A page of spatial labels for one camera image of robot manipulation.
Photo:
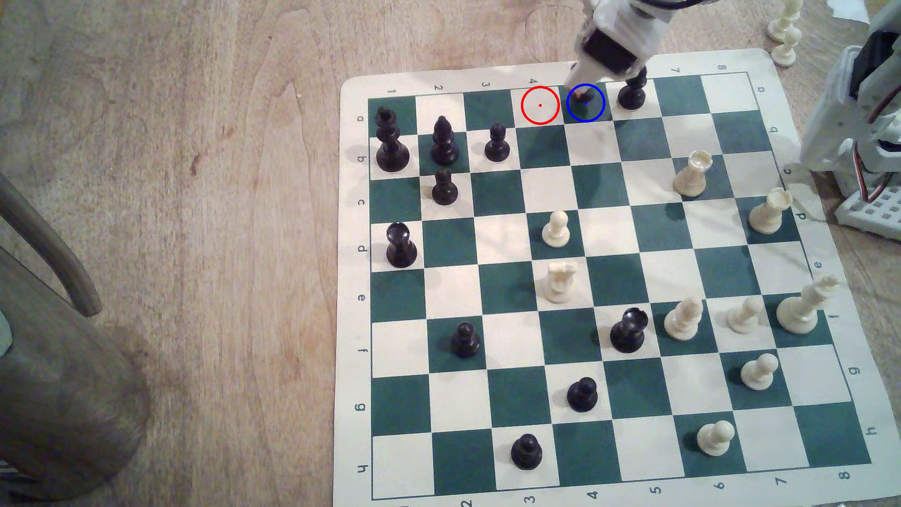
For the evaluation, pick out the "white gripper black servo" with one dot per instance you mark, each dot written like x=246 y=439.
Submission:
x=606 y=50

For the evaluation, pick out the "black pawn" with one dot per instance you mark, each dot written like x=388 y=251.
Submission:
x=526 y=454
x=587 y=110
x=464 y=343
x=582 y=398
x=497 y=146
x=444 y=190

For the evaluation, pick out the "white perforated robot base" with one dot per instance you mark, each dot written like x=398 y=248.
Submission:
x=873 y=215

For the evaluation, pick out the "green white chess board mat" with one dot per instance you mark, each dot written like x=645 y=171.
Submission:
x=549 y=190

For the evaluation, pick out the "black bishop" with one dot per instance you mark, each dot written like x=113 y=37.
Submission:
x=444 y=148
x=632 y=95

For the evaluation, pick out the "white rook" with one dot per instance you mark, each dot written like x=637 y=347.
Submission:
x=768 y=212
x=692 y=176

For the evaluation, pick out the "white pawn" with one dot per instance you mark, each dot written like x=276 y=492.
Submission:
x=715 y=440
x=760 y=373
x=745 y=317
x=786 y=49
x=555 y=234

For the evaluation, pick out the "white bishop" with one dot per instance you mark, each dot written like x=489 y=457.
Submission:
x=683 y=320
x=785 y=21

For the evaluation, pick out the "white knight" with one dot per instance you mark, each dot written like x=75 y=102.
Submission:
x=559 y=285

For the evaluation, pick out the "black king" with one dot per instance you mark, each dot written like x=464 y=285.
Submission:
x=391 y=151

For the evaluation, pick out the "black rook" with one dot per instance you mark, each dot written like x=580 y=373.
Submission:
x=400 y=250

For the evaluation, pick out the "black knight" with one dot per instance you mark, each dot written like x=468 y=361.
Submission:
x=628 y=332

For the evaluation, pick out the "white paper sheet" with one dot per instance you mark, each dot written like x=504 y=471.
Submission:
x=848 y=8

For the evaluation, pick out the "white king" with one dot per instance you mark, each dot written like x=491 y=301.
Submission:
x=801 y=311

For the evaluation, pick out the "curved wooden chair rail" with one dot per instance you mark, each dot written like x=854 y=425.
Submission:
x=49 y=246

